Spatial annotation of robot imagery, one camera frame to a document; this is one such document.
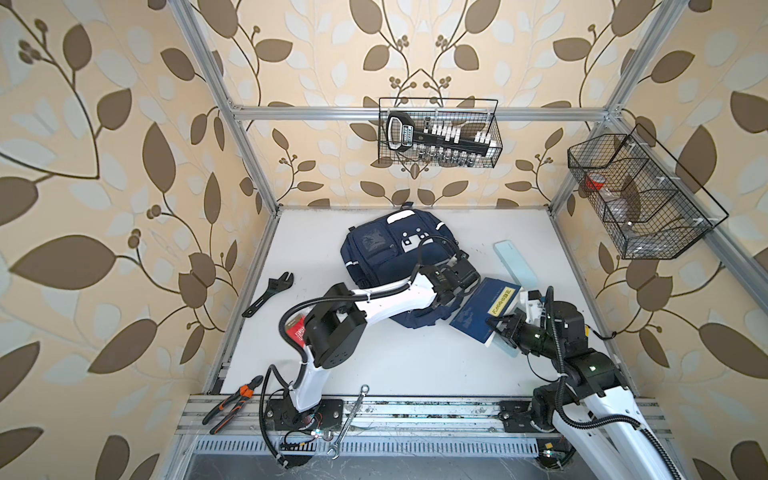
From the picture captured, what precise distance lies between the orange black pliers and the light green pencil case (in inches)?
33.8

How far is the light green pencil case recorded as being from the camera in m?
1.01

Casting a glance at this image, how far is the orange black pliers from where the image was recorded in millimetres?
737
